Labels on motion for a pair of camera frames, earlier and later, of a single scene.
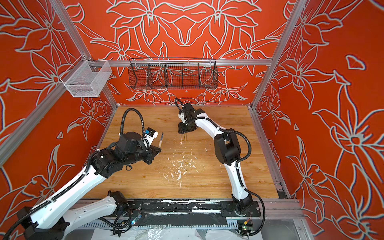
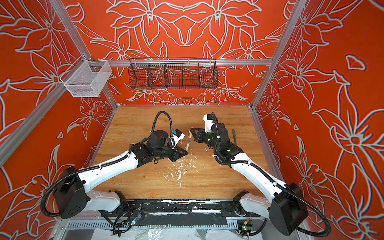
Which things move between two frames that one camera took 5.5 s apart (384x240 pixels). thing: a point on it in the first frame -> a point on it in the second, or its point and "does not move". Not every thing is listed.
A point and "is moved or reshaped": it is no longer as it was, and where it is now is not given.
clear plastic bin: [87, 78] does not move
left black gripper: [153, 151] -> [177, 153]
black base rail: [208, 208] does not move
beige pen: [161, 140] is moved or reshaped
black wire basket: [173, 73] does not move
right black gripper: [181, 128] -> [198, 136]
